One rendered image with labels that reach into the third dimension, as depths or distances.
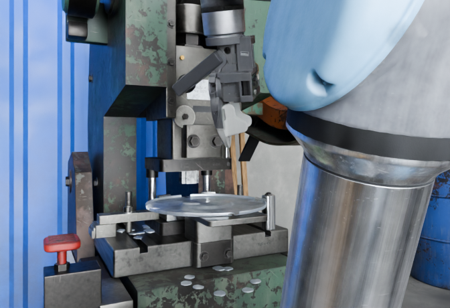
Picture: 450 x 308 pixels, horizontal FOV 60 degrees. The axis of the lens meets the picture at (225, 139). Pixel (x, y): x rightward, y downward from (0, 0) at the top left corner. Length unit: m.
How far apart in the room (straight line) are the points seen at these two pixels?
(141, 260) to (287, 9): 0.74
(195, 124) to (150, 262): 0.34
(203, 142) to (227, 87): 0.27
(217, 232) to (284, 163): 1.73
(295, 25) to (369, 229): 0.13
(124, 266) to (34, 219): 1.29
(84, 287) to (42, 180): 1.38
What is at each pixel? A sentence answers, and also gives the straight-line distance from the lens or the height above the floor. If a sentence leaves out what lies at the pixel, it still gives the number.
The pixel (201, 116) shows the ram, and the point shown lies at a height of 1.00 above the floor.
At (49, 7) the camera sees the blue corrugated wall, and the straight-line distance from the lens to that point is 2.21.
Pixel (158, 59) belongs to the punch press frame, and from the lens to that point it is 0.92.
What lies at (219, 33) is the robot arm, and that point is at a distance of 0.69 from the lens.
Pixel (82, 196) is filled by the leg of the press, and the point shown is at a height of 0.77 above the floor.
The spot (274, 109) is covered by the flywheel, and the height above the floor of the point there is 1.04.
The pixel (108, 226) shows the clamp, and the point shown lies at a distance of 1.00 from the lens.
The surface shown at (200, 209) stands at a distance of 0.89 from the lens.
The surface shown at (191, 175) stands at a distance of 1.04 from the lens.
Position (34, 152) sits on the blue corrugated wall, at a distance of 2.11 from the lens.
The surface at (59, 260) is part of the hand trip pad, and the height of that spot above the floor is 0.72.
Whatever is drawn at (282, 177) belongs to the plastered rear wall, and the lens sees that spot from 2.62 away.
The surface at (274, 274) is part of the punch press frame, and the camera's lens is 0.95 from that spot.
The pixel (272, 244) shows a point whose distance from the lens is 1.04.
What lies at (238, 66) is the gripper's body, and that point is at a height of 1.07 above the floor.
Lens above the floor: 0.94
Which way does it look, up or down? level
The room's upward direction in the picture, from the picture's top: straight up
